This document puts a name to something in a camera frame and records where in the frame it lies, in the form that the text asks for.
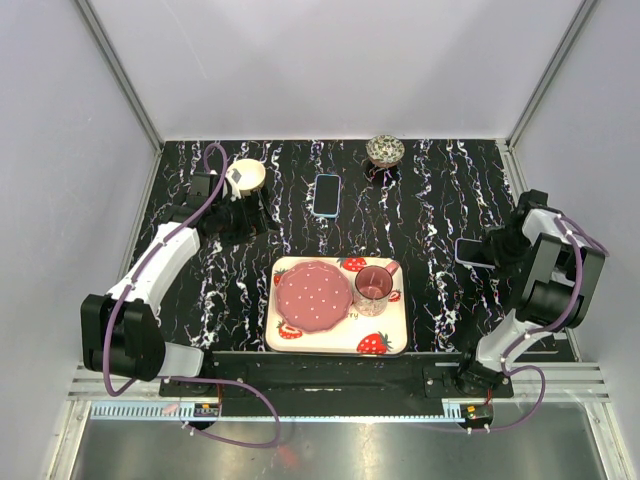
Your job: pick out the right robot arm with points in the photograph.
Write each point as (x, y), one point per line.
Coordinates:
(554, 266)

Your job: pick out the cream ceramic bowl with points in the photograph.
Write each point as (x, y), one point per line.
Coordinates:
(246, 176)

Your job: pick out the pink dotted plate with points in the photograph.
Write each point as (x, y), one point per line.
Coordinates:
(313, 297)

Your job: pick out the purple phone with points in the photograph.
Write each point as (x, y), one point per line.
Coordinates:
(472, 253)

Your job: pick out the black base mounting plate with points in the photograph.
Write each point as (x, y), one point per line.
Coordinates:
(430, 375)

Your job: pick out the white strawberry print tray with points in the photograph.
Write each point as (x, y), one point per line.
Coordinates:
(386, 334)

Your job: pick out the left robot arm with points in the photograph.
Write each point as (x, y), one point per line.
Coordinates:
(120, 330)

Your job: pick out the pink glass mug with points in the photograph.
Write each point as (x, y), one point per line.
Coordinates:
(372, 288)

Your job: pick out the floral patterned bowl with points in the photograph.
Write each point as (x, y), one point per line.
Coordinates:
(385, 151)

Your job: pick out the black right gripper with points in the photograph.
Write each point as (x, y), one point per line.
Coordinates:
(505, 264)

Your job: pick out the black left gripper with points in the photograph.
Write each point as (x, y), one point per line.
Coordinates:
(252, 224)

